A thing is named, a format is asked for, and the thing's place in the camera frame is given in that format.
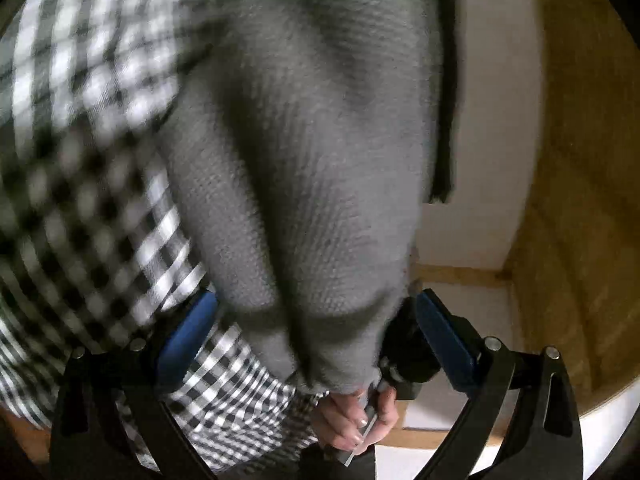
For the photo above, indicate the black white checkered bedsheet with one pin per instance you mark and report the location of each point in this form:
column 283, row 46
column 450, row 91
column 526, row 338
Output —
column 92, row 250

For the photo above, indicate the person's bare hand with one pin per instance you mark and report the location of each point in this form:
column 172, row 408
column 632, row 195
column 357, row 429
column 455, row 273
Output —
column 338, row 418

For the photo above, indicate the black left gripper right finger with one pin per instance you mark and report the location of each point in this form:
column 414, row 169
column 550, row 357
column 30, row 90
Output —
column 543, row 440

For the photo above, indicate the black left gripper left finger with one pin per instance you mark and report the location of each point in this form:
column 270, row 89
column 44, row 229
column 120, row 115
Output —
column 140, row 389

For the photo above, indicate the grey knitted sweater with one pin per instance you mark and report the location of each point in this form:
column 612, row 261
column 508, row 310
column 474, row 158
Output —
column 299, row 154

